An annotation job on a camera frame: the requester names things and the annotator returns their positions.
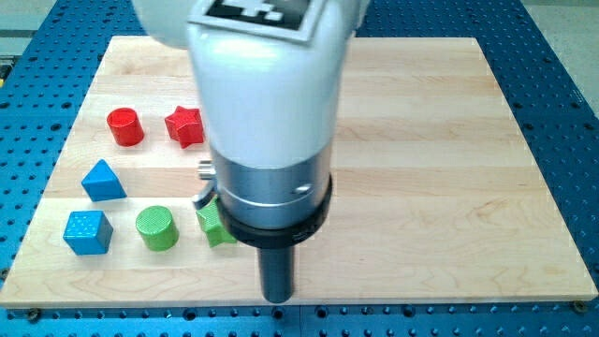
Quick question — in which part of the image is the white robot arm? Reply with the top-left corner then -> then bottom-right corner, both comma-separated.
133,0 -> 368,229

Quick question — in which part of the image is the green star block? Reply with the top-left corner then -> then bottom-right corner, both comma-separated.
196,197 -> 237,248

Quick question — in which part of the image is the red star block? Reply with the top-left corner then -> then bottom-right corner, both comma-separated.
165,106 -> 204,149

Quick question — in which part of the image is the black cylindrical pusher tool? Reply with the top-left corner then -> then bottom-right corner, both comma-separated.
215,174 -> 333,303

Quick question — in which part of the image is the wooden board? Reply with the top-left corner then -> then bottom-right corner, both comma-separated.
1,37 -> 597,308

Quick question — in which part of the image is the green cylinder block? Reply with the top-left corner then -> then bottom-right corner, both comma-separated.
136,205 -> 179,252

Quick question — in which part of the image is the red cylinder block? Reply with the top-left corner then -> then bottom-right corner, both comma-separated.
107,108 -> 144,147

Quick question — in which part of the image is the blue triangle block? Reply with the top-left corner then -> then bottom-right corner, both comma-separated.
81,159 -> 126,202

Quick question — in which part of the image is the blue cube block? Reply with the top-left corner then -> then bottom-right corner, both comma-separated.
63,210 -> 113,256

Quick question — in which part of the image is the blue perforated table plate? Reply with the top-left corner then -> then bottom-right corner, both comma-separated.
1,1 -> 598,336

